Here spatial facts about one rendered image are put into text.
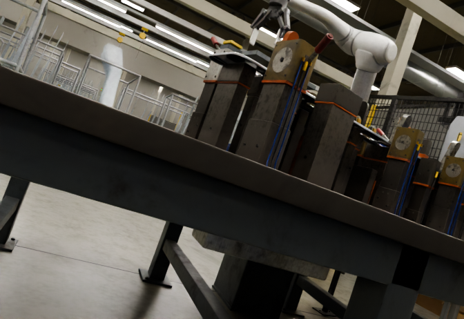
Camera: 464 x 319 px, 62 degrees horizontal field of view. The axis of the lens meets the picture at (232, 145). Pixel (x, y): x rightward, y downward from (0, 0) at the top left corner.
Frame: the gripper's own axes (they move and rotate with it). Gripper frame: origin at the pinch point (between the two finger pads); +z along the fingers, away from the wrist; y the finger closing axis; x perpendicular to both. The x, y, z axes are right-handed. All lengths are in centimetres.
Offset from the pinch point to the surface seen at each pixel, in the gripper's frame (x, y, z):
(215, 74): -31.5, 12.7, 26.9
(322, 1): 600, -414, -391
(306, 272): -31, 66, 73
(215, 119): -38, 26, 43
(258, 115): -39, 42, 39
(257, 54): -7.3, 5.3, 8.7
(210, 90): -30.8, 12.4, 32.4
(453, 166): 58, 70, 23
